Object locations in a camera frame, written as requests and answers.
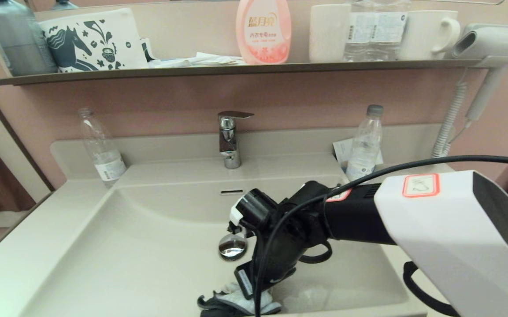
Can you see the white plastic packets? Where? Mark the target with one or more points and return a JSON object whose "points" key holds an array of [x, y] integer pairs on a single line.
{"points": [[192, 60]]}

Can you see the grey fluffy microfiber cloth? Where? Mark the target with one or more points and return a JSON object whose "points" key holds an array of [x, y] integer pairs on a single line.
{"points": [[240, 304]]}

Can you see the grey metal bottle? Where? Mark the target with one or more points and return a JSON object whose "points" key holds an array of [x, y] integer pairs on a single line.
{"points": [[18, 39]]}

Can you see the white horse print pouch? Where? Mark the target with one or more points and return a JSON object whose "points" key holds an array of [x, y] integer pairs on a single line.
{"points": [[90, 42]]}

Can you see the long grey wall shelf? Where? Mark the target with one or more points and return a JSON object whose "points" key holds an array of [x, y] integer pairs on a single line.
{"points": [[324, 67]]}

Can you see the chrome basin faucet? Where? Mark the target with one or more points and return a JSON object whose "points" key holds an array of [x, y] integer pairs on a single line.
{"points": [[229, 141]]}

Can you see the white ceramic sink basin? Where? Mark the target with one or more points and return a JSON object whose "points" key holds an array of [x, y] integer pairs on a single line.
{"points": [[126, 255]]}

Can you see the white paper card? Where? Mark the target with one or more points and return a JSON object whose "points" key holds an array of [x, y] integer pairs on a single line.
{"points": [[341, 152]]}

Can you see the clear uncapped water bottle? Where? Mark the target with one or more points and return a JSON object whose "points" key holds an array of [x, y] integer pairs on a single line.
{"points": [[104, 154]]}

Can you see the clear bottle with white label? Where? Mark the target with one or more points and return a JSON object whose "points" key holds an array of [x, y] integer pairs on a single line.
{"points": [[389, 31]]}

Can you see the chrome drain stopper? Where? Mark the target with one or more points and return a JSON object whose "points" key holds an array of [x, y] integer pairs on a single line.
{"points": [[231, 248]]}

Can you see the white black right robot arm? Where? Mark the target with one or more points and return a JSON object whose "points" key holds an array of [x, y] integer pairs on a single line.
{"points": [[447, 229]]}

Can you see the white wall hair dryer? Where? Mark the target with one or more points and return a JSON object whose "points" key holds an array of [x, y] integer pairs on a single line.
{"points": [[496, 42]]}

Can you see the clear bottle with grey cap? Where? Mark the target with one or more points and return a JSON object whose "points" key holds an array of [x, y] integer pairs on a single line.
{"points": [[364, 149]]}

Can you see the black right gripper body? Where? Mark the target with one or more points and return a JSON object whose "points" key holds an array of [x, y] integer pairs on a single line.
{"points": [[280, 251]]}

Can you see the wall mirror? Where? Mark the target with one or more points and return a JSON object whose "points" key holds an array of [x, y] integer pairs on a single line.
{"points": [[183, 26]]}

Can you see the pink detergent bottle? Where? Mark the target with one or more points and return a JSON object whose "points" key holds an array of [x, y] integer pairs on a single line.
{"points": [[263, 31]]}

